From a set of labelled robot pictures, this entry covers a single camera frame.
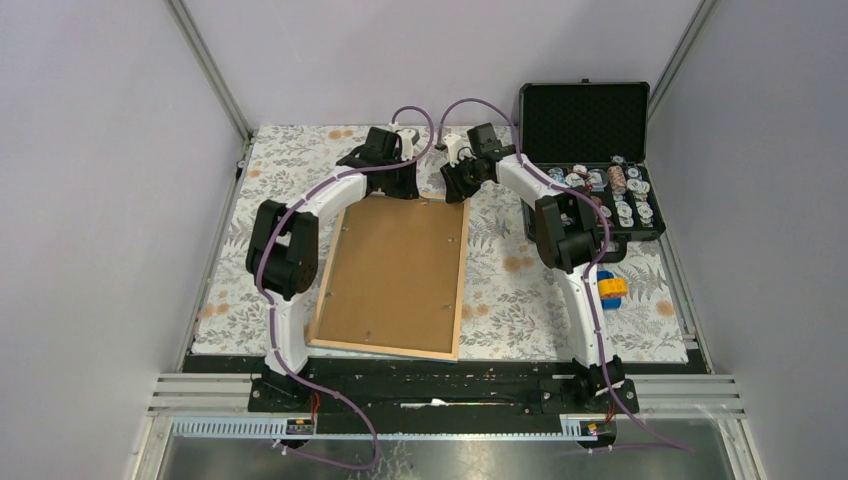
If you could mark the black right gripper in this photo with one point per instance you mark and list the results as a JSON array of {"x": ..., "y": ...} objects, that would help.
[{"x": 455, "y": 191}]

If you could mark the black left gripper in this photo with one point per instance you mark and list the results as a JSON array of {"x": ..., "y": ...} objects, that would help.
[{"x": 406, "y": 189}]

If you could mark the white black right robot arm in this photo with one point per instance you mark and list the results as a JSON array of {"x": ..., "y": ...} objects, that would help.
[{"x": 571, "y": 236}]

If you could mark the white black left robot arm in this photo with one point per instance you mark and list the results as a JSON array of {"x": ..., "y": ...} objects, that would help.
[{"x": 283, "y": 251}]

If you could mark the black poker chip case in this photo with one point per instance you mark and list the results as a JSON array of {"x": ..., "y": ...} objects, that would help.
[{"x": 577, "y": 131}]

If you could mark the brown poker chip stack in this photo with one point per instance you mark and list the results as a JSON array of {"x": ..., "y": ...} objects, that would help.
[{"x": 617, "y": 180}]

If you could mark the blue yellow toy car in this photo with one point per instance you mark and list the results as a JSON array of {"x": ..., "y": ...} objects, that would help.
[{"x": 611, "y": 289}]

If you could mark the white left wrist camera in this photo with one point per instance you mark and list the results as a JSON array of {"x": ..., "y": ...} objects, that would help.
[{"x": 408, "y": 139}]

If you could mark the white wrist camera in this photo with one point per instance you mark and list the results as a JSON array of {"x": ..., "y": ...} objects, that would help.
[
  {"x": 456, "y": 148},
  {"x": 408, "y": 139}
]

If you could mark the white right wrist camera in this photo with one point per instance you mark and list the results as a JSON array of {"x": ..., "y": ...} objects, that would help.
[{"x": 456, "y": 148}]

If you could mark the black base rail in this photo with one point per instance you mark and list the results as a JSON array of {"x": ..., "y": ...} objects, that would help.
[{"x": 450, "y": 420}]

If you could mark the aluminium frame rails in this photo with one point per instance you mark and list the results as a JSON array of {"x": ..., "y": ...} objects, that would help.
[{"x": 658, "y": 396}]

